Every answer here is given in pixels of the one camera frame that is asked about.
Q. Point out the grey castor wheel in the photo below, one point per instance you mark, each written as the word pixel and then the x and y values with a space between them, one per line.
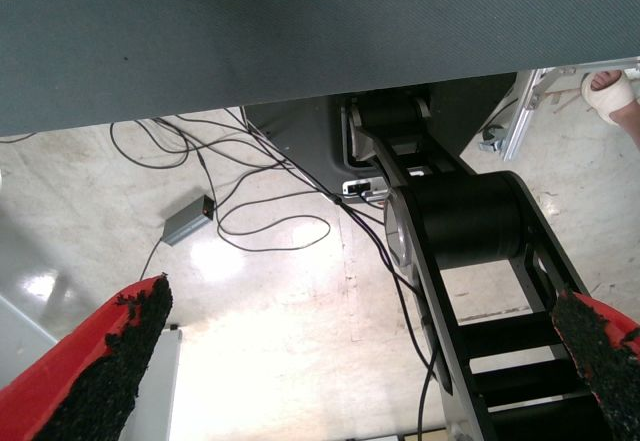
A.
pixel 492 138

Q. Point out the dark grey table cloth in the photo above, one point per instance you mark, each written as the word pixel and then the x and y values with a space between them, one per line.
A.
pixel 300 21

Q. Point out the person bare foot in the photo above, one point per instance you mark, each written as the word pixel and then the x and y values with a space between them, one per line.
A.
pixel 631 121

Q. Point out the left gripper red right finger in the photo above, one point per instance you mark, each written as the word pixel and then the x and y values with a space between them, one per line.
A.
pixel 605 351

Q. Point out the black robot torso frame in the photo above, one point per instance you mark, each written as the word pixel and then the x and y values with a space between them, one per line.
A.
pixel 465 221

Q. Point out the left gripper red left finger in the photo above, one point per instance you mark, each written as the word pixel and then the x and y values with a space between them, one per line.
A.
pixel 90 371

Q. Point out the grey power adapter box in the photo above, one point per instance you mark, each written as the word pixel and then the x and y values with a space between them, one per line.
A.
pixel 185 223

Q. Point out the white sandal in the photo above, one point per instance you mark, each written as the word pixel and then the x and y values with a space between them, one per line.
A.
pixel 607 98

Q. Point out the light grey metal post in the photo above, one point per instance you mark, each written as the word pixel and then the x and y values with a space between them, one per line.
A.
pixel 162 391

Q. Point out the white port hub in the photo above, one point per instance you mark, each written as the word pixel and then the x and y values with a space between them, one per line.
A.
pixel 357 187

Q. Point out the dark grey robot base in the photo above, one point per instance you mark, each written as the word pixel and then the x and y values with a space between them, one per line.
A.
pixel 300 141

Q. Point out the aluminium frame leg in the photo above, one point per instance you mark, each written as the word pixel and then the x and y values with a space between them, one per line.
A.
pixel 520 116

